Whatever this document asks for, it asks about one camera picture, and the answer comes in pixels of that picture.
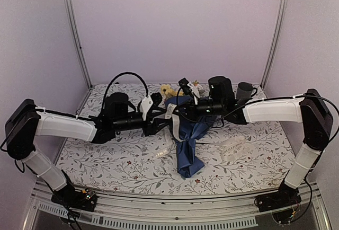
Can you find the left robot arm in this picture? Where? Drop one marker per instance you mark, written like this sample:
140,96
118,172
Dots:
117,114

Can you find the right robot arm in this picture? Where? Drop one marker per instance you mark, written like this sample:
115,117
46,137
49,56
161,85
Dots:
239,107

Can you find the front aluminium rail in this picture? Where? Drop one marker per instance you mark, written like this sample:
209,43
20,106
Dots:
117,210

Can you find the left aluminium frame post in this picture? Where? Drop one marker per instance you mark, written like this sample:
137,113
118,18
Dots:
77,42

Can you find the aluminium frame post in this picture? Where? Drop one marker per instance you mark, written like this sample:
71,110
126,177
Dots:
77,42
274,43

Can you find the blue wrapping paper sheet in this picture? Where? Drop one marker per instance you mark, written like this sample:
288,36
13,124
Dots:
185,135

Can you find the white fake flower stem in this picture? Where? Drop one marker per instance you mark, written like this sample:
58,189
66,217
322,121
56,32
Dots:
199,87

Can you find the right aluminium frame post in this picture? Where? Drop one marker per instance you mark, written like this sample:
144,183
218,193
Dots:
274,43

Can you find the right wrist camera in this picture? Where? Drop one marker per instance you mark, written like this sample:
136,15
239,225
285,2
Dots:
189,89

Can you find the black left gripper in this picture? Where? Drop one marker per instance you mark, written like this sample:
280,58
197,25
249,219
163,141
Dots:
152,127

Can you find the clear plastic wrap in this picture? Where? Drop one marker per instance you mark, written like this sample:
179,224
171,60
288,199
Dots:
229,150

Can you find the dark grey metal mug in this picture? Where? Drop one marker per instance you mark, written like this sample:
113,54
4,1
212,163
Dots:
245,91

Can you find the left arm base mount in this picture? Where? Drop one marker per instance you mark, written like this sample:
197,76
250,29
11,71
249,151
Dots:
75,199

